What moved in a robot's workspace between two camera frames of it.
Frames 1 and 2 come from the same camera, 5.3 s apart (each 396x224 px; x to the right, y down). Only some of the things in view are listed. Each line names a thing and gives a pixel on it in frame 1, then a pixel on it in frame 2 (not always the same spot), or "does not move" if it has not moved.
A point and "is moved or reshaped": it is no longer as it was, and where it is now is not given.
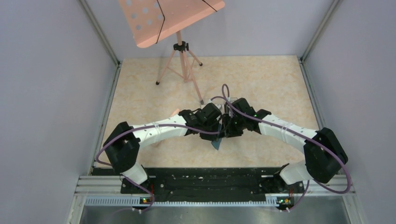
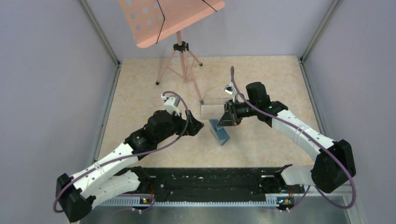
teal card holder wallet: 216,143 is moved or reshaped
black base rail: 208,185 does not move
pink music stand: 152,21 does not move
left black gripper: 209,137 → 191,127
